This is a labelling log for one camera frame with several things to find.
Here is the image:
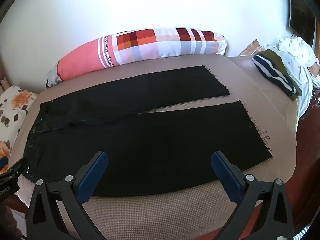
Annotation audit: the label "pink checkered bolster pillow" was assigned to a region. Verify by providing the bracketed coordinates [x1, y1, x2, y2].
[46, 27, 229, 88]

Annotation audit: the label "dark window frame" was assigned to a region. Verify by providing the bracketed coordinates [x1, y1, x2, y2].
[285, 0, 318, 53]

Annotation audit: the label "white printed cloth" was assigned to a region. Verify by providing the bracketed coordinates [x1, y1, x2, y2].
[262, 37, 320, 120]

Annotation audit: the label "olive navy striped folded garment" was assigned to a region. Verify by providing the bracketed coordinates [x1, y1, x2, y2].
[252, 52, 297, 97]

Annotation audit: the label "black denim shorts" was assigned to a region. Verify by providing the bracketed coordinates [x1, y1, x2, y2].
[25, 65, 273, 197]

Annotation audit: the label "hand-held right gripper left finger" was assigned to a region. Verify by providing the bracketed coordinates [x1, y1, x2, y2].
[27, 151, 108, 240]

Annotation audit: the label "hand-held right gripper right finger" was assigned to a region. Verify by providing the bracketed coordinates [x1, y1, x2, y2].
[211, 150, 293, 240]

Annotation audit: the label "floral print pillow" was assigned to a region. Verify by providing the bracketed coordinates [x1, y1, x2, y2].
[0, 85, 39, 174]

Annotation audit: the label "olive green garment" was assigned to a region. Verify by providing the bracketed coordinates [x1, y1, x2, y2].
[265, 49, 303, 102]

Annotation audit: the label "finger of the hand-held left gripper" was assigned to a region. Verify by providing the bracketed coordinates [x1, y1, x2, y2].
[0, 156, 28, 180]

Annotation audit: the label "brown patterned cloth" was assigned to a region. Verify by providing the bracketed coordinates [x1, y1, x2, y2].
[237, 39, 261, 57]

